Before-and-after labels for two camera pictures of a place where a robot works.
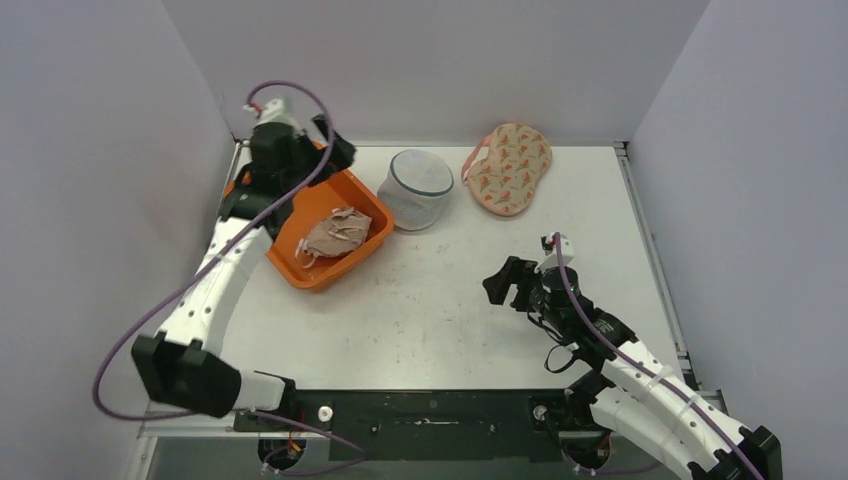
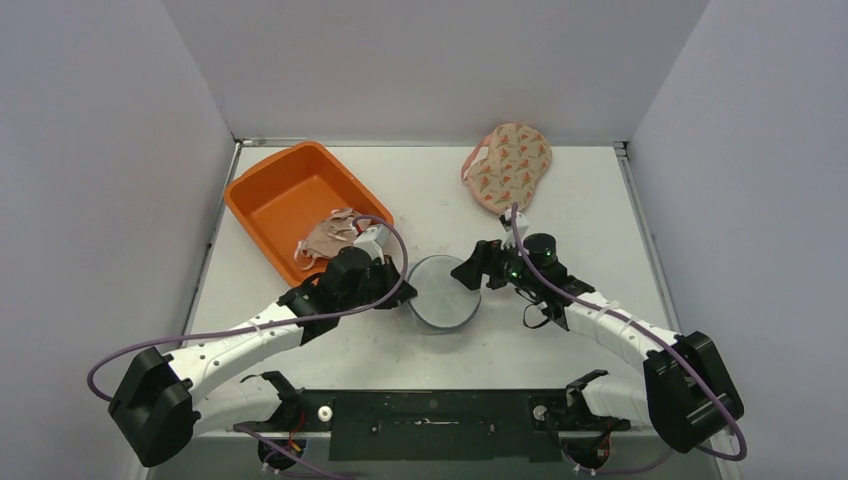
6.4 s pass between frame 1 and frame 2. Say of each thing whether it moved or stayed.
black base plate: stayed
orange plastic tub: stayed
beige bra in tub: stayed
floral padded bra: stayed
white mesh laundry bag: moved
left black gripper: moved
